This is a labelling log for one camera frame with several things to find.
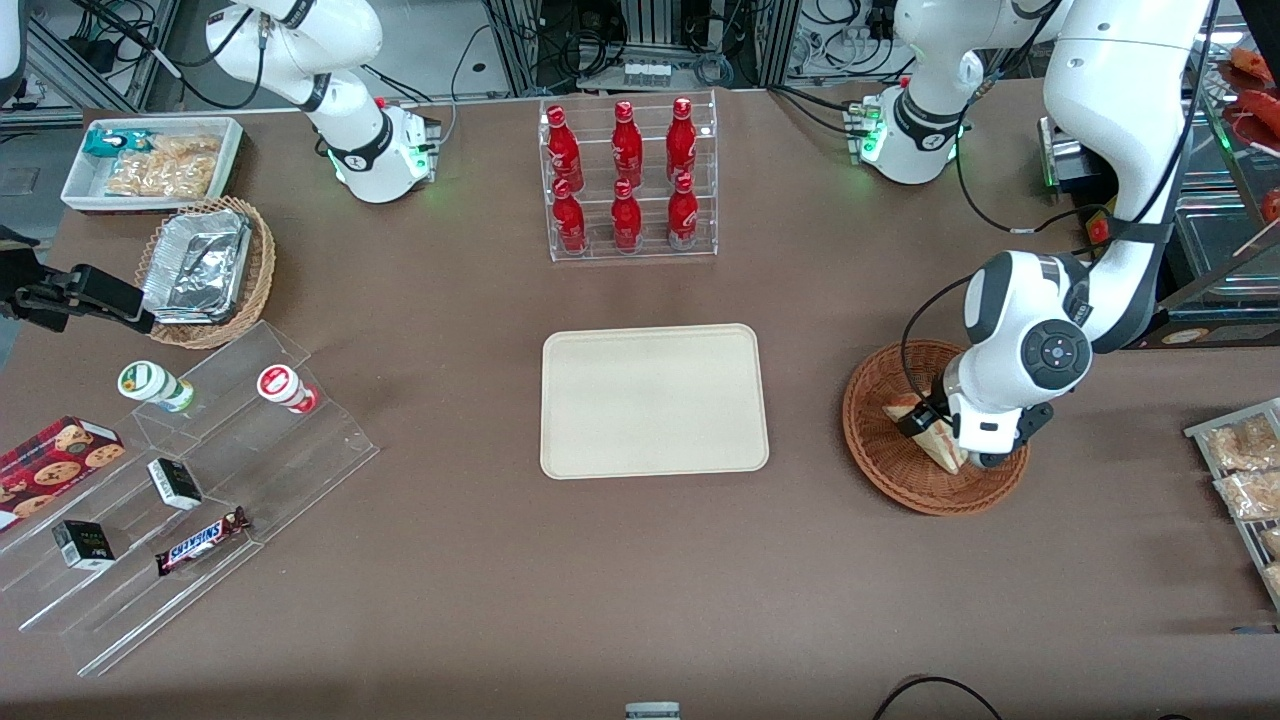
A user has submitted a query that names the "red sausage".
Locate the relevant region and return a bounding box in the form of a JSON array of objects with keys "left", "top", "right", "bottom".
[
  {"left": 1236, "top": 90, "right": 1280, "bottom": 149},
  {"left": 1226, "top": 47, "right": 1279, "bottom": 83}
]

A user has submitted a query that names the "snickers chocolate bar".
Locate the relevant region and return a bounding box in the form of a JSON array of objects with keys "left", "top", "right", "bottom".
[{"left": 155, "top": 506, "right": 251, "bottom": 577}]

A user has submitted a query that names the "green snack packet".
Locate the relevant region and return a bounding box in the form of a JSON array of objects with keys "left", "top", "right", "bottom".
[{"left": 83, "top": 129, "right": 157, "bottom": 160}]

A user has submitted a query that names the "red cola bottle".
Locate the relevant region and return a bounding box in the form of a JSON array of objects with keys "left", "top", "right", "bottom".
[
  {"left": 552, "top": 178, "right": 588, "bottom": 254},
  {"left": 546, "top": 105, "right": 584, "bottom": 191},
  {"left": 611, "top": 100, "right": 644, "bottom": 187},
  {"left": 667, "top": 172, "right": 700, "bottom": 250},
  {"left": 610, "top": 178, "right": 643, "bottom": 254},
  {"left": 666, "top": 97, "right": 698, "bottom": 184}
]

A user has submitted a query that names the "dark brown wicker basket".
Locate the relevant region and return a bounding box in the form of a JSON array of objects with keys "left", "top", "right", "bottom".
[{"left": 842, "top": 340, "right": 1031, "bottom": 517}]

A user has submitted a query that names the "triangular sandwich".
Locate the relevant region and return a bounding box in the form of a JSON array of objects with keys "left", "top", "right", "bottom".
[{"left": 882, "top": 392, "right": 969, "bottom": 475}]

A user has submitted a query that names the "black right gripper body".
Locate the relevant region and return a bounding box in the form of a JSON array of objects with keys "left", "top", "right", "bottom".
[{"left": 0, "top": 228, "right": 76, "bottom": 323}]

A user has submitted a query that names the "black food warmer appliance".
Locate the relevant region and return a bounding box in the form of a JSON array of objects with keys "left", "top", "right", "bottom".
[{"left": 1040, "top": 40, "right": 1280, "bottom": 351}]

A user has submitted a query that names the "grey wire tray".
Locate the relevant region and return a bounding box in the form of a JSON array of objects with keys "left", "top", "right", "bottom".
[{"left": 1184, "top": 398, "right": 1280, "bottom": 611}]

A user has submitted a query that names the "black floor cable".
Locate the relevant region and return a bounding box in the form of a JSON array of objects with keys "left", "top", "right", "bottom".
[{"left": 870, "top": 677, "right": 1004, "bottom": 720}]

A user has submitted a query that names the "aluminium foil tray stack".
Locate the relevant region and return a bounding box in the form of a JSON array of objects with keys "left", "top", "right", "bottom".
[{"left": 142, "top": 208, "right": 253, "bottom": 325}]

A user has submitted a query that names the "clear acrylic bottle rack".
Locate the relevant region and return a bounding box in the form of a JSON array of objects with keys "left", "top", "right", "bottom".
[{"left": 538, "top": 90, "right": 719, "bottom": 263}]

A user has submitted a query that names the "small black box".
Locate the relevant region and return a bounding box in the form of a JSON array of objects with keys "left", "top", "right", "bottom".
[
  {"left": 52, "top": 520, "right": 116, "bottom": 571},
  {"left": 147, "top": 458, "right": 203, "bottom": 511}
]

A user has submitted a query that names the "red cookie box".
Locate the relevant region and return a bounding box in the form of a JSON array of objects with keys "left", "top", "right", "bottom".
[{"left": 0, "top": 416, "right": 126, "bottom": 532}]

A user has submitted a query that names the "white rectangular bin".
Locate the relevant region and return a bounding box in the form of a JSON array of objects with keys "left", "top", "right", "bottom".
[{"left": 60, "top": 116, "right": 245, "bottom": 214}]

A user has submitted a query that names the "clear acrylic stepped stand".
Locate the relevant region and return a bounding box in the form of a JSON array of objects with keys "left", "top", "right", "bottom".
[{"left": 0, "top": 320, "right": 381, "bottom": 678}]

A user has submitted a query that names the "steel warmer pan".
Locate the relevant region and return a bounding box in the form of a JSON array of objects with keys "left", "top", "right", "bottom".
[
  {"left": 1180, "top": 125, "right": 1251, "bottom": 191},
  {"left": 1172, "top": 192, "right": 1280, "bottom": 296}
]

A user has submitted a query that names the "clear bag of chips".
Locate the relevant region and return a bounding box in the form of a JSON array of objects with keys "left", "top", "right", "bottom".
[{"left": 104, "top": 135, "right": 223, "bottom": 199}]

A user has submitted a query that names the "light brown wicker basket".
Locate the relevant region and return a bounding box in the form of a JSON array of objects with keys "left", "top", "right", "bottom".
[{"left": 135, "top": 196, "right": 277, "bottom": 350}]

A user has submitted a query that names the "red lid drink cup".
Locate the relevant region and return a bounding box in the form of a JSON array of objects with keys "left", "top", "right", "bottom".
[{"left": 256, "top": 364, "right": 319, "bottom": 415}]

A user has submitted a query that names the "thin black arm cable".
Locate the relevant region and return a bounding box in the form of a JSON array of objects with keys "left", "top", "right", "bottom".
[{"left": 898, "top": 274, "right": 986, "bottom": 413}]

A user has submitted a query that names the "green lid drink cup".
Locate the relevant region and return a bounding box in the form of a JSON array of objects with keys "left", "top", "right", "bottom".
[{"left": 117, "top": 360, "right": 195, "bottom": 413}]

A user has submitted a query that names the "beige plastic tray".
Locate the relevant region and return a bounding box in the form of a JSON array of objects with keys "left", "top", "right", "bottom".
[{"left": 540, "top": 323, "right": 770, "bottom": 480}]

